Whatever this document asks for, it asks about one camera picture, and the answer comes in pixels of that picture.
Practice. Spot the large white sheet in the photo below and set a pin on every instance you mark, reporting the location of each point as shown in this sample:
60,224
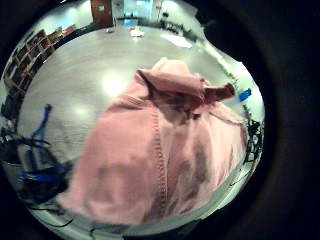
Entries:
178,40

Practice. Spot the small blue object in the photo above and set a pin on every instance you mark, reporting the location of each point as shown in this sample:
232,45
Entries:
245,95

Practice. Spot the white paper sheet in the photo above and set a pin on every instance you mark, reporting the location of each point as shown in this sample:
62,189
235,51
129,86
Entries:
137,32

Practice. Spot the brown door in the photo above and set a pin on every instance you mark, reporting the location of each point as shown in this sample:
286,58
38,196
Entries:
101,11

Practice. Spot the pink garment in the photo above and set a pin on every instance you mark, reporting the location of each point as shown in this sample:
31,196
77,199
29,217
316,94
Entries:
133,156

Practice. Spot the wooden shelf unit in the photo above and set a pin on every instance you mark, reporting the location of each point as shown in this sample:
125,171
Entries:
26,60

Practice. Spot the blue metal stand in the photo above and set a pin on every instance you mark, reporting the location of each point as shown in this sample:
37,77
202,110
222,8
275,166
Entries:
40,133

